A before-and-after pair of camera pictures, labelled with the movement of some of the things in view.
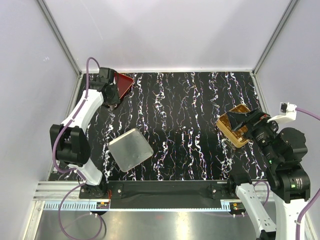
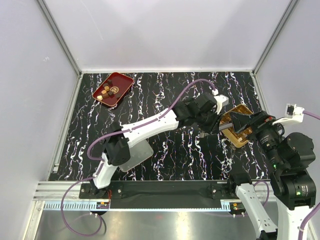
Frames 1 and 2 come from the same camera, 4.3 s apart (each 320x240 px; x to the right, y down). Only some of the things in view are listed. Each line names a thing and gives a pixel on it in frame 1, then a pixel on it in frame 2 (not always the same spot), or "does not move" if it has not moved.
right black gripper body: [259, 118] does not move
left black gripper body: [114, 99] → [206, 122]
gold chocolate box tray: [238, 137] does not move
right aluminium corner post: [292, 5] does not move
